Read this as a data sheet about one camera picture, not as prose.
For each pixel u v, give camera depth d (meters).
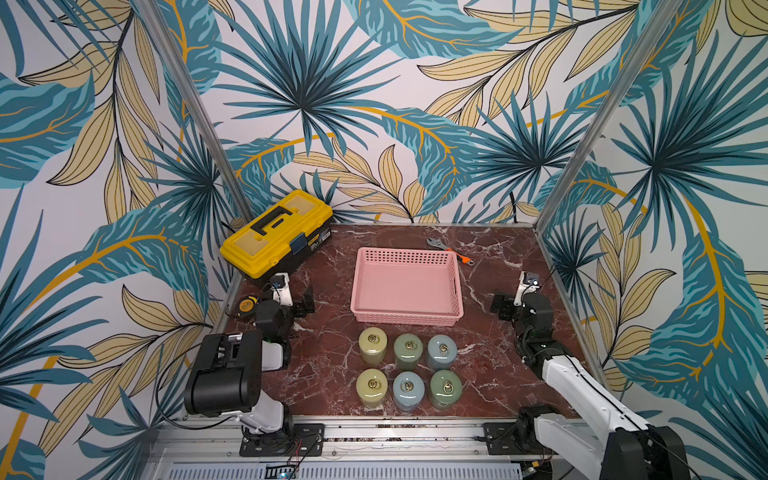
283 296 0.79
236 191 1.07
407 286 0.99
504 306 0.77
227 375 0.45
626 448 0.41
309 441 0.72
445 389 0.73
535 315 0.63
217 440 0.75
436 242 1.14
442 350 0.80
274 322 0.69
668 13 0.69
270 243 0.91
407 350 0.80
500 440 0.73
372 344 0.81
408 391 0.73
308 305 0.84
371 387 0.73
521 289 0.74
